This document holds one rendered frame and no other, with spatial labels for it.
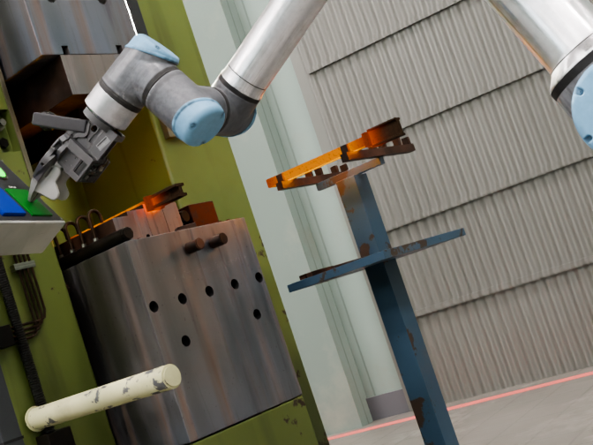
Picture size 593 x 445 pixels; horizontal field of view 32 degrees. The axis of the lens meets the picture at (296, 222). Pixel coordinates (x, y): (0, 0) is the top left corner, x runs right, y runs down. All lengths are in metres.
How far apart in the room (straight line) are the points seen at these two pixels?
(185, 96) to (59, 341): 0.73
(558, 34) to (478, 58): 3.39
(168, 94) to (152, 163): 0.89
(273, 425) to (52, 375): 0.51
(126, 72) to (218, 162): 0.96
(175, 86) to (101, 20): 0.71
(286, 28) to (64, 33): 0.70
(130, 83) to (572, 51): 0.77
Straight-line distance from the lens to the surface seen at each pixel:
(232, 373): 2.30
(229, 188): 2.75
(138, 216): 2.32
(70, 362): 2.28
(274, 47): 1.86
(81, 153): 1.87
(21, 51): 2.38
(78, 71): 2.37
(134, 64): 1.83
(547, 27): 1.55
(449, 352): 5.11
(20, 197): 1.94
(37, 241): 1.96
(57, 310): 2.30
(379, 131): 2.41
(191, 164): 2.69
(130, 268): 2.20
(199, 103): 1.77
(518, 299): 4.93
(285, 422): 2.39
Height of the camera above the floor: 0.66
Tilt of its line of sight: 5 degrees up
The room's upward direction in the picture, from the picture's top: 19 degrees counter-clockwise
